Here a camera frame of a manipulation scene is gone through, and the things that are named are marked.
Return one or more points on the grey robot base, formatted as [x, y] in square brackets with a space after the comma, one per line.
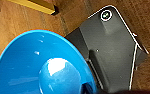
[114, 50]

